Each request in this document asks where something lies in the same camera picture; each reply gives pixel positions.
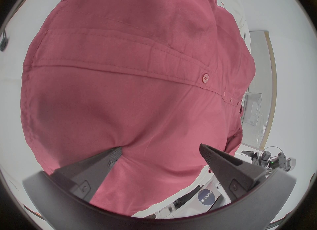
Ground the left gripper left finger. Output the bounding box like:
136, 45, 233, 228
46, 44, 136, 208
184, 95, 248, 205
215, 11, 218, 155
53, 146, 123, 203

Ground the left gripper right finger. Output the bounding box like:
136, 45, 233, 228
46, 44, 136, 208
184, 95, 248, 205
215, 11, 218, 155
199, 144, 267, 199

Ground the red shirt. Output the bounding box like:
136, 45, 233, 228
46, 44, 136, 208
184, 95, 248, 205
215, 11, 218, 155
21, 0, 256, 217

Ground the clear plastic box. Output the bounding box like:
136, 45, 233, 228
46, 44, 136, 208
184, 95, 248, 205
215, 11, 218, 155
241, 92, 263, 127

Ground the bed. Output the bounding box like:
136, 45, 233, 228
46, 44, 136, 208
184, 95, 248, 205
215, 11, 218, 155
0, 0, 277, 214

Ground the white printed quilt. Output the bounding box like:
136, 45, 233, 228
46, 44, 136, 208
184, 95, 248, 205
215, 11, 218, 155
199, 0, 252, 51

